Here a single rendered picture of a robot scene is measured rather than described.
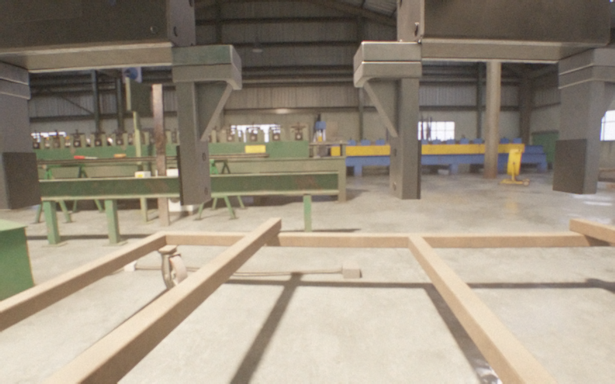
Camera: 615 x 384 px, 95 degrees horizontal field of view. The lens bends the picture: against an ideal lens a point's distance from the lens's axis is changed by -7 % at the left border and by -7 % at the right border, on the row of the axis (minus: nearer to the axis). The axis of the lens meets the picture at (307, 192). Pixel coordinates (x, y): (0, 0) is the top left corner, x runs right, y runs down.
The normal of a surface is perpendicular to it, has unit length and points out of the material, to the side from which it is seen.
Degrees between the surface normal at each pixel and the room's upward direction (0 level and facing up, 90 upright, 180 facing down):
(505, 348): 0
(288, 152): 90
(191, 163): 90
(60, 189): 90
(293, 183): 90
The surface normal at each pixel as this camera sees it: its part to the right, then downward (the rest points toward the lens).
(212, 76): 0.03, 0.12
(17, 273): 0.89, 0.04
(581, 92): -1.00, 0.03
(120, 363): 0.98, 0.00
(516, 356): -0.02, -0.99
